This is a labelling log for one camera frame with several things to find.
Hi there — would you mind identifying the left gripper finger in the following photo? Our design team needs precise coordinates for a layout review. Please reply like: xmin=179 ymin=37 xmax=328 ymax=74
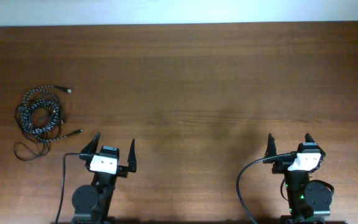
xmin=127 ymin=139 xmax=137 ymax=173
xmin=81 ymin=132 xmax=100 ymax=155

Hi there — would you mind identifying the thin black cable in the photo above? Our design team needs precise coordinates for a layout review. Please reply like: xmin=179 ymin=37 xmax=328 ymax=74
xmin=12 ymin=99 xmax=73 ymax=162

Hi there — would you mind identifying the braided black white cable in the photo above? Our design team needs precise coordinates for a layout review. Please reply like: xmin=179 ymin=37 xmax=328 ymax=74
xmin=19 ymin=85 xmax=85 ymax=144

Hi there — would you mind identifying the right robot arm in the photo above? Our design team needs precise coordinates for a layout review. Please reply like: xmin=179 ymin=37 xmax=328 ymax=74
xmin=264 ymin=133 xmax=334 ymax=223

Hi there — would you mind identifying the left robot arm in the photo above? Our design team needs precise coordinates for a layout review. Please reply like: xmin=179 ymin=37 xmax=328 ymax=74
xmin=71 ymin=133 xmax=137 ymax=224

